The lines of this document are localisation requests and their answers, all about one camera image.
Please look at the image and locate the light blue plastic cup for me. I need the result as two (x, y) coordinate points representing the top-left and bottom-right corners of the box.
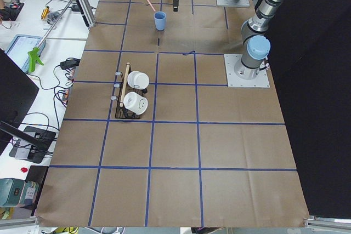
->
(154, 11), (167, 31)

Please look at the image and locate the white smiley mug rear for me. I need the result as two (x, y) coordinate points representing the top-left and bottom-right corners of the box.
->
(127, 71), (150, 90)

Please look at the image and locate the white smiley mug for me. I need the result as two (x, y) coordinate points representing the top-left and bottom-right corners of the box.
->
(127, 71), (150, 90)
(123, 92), (148, 115)

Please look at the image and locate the black power adapter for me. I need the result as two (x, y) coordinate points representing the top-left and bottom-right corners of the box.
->
(60, 58), (81, 70)

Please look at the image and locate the white smiley mug front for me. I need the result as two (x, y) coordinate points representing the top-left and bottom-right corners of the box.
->
(123, 92), (148, 115)

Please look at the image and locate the blue framed tablet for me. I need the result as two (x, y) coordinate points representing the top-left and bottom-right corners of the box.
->
(5, 34), (46, 73)

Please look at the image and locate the brown paper table mat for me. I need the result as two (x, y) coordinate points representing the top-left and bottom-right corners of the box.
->
(36, 0), (308, 227)

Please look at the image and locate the black monitor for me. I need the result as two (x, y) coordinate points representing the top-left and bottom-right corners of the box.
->
(0, 48), (40, 155)

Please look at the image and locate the green box device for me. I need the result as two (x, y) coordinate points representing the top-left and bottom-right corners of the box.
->
(1, 178), (39, 207)

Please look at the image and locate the black wire cup rack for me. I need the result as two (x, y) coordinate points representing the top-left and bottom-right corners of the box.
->
(111, 62), (150, 119)

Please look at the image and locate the green handled reacher grabber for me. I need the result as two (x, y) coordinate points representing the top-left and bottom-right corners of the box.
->
(27, 0), (75, 73)

